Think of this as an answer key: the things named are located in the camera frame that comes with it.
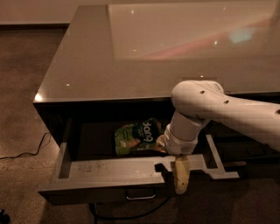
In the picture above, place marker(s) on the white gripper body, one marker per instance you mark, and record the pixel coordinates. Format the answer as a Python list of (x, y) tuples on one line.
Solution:
[(178, 144)]

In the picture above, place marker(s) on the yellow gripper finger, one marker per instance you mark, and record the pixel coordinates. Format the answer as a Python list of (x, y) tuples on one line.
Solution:
[(181, 174)]

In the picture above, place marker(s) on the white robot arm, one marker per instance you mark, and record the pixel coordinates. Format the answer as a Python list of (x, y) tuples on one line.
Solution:
[(196, 103)]

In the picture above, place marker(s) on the dark cabinet with glossy top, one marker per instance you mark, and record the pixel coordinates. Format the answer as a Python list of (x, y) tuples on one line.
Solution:
[(118, 63)]

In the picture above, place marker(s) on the green snack bag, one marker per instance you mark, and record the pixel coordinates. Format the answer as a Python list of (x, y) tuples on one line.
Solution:
[(146, 136)]

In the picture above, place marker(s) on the black object at floor corner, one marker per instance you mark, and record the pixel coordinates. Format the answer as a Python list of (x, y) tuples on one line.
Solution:
[(4, 217)]

